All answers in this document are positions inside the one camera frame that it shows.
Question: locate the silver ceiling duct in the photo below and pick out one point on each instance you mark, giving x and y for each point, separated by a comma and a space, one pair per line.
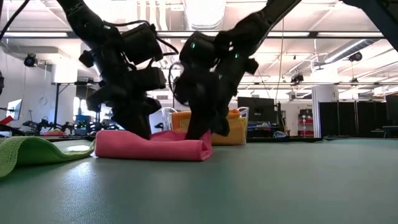
203, 12

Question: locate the slanted silver duct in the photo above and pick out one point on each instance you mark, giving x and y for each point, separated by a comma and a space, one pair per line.
348, 51

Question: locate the white lit monitor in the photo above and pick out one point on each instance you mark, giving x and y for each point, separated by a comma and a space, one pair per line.
14, 109

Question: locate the red robot arm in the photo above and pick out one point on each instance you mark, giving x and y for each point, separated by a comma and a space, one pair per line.
6, 120

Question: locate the white pillar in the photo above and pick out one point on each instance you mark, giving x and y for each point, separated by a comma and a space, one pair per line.
325, 102

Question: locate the black ceiling camera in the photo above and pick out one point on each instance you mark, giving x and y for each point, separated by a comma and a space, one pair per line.
30, 60
356, 56
297, 78

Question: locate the red storage shelf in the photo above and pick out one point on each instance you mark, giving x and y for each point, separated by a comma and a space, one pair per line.
305, 123

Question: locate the green table mat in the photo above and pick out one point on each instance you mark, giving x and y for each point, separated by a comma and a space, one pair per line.
248, 186

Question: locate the black screen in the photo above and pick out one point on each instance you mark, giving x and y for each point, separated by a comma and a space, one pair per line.
258, 107

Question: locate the pink microfiber towel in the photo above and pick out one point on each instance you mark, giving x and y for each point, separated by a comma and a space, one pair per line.
149, 147

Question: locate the green microfiber towel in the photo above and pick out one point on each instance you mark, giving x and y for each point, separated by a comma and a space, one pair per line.
31, 152

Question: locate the black partition panels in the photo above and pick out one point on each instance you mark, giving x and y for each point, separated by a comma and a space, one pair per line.
351, 119

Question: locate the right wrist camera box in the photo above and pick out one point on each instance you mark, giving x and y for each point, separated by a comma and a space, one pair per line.
199, 49

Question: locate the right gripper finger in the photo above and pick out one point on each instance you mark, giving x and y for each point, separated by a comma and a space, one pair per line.
199, 121
222, 124

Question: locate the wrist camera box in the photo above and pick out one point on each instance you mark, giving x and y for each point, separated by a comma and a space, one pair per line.
199, 49
141, 43

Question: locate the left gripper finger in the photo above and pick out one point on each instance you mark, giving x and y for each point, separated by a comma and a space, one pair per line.
126, 119
143, 124

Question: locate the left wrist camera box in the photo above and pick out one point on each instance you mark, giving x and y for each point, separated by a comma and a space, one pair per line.
141, 43

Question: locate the clear plastic bin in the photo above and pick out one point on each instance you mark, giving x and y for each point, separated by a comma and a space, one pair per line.
166, 119

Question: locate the neighbouring black robot arm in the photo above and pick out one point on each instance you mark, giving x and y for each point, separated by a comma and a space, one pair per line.
40, 125

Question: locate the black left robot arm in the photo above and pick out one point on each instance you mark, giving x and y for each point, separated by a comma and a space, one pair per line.
84, 21

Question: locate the tall black rig frame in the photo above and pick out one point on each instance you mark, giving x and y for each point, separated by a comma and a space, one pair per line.
57, 102

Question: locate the deep orange microfiber towel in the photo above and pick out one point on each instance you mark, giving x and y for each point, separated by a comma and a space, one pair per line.
180, 119

